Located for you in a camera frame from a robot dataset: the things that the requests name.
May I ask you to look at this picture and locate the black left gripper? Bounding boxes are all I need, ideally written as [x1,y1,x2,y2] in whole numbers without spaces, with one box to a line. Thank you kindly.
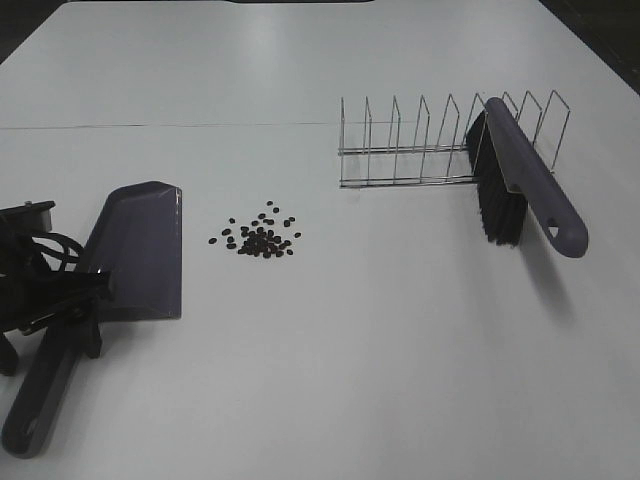
[0,234,111,376]

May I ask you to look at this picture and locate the purple plastic dustpan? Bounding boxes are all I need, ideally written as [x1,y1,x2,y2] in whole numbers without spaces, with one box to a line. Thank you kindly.
[1,181,182,459]

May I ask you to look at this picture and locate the pile of coffee beans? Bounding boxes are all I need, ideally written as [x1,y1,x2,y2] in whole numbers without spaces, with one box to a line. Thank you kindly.
[207,199,303,260]

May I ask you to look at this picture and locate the purple brush black bristles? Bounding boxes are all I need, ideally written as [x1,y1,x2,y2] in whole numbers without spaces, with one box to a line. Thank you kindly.
[466,97,589,258]

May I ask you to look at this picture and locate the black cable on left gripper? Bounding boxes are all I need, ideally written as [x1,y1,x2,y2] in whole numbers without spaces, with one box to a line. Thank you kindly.
[29,230,86,274]

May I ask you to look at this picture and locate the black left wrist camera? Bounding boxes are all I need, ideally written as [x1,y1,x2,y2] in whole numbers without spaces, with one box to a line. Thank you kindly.
[1,201,56,233]

